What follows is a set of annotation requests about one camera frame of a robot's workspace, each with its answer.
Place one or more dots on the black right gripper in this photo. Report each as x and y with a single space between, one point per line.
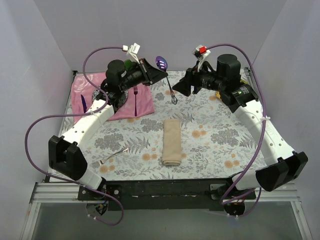
190 80

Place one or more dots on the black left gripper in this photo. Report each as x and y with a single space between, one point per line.
146 71

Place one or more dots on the beige cloth napkin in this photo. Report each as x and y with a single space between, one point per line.
172 143

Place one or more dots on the silver fork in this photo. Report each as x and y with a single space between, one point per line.
102 162

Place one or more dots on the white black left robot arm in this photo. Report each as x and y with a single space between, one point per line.
65 152

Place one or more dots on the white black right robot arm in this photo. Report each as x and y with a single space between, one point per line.
283 163

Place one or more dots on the green inside ceramic mug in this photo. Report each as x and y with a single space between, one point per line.
129 65

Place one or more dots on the purple fork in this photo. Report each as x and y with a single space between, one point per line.
135 91

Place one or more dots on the pink cloth placemat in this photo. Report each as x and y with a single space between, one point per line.
145 106

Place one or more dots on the floral ceramic plate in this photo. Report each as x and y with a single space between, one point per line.
116 99

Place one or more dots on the floral patterned table mat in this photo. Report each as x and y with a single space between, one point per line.
214 143

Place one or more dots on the purple knife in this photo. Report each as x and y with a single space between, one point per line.
84 103

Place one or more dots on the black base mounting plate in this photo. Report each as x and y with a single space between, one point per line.
172 194

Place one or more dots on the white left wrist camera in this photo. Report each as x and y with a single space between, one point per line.
133 52

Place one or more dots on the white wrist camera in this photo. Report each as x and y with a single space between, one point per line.
133 52
200 53

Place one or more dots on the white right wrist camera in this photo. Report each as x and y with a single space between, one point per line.
200 53

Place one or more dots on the aluminium frame rail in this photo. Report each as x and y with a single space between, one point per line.
55 213

